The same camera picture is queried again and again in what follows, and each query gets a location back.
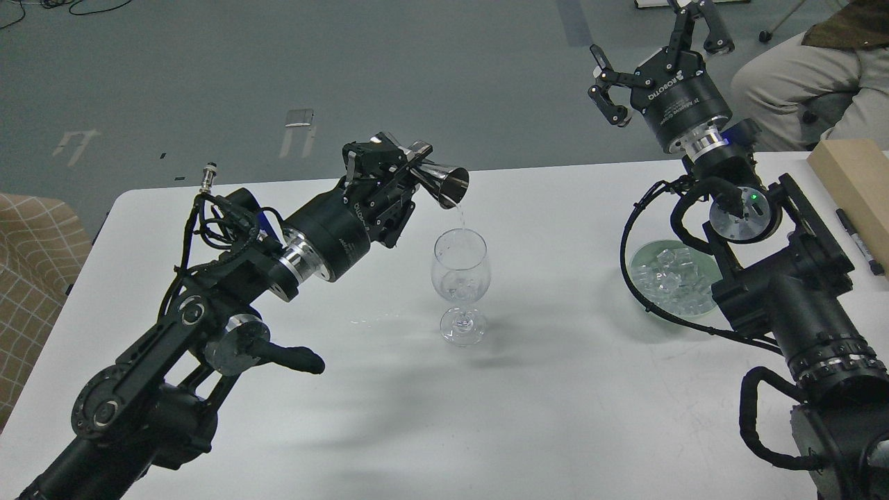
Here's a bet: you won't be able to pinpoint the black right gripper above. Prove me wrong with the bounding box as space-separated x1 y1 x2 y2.
588 0 736 155

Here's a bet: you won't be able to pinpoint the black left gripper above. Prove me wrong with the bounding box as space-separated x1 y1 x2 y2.
283 136 418 283

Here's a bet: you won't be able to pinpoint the steel cocktail jigger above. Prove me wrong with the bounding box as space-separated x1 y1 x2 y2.
376 132 470 210

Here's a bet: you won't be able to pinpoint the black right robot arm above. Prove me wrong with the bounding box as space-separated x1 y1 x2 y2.
588 1 888 499

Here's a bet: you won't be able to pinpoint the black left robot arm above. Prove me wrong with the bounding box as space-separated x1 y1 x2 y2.
19 132 433 499

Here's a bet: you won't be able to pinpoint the clear wine glass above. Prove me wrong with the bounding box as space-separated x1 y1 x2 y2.
431 228 492 347

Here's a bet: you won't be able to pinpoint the green bowl of ice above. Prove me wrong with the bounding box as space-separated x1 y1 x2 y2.
629 240 722 320

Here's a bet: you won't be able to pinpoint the grey floor plate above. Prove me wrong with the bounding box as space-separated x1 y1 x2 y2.
285 108 315 128

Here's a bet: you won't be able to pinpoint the seated person beige trousers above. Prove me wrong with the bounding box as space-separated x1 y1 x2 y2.
731 1 888 152

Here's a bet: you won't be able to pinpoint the wooden block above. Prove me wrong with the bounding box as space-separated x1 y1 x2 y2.
807 138 888 270

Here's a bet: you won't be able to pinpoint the black marker pen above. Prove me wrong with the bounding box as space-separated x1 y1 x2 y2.
835 208 886 276

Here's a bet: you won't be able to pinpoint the beige checked cloth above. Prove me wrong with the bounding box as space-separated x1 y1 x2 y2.
1 193 92 428

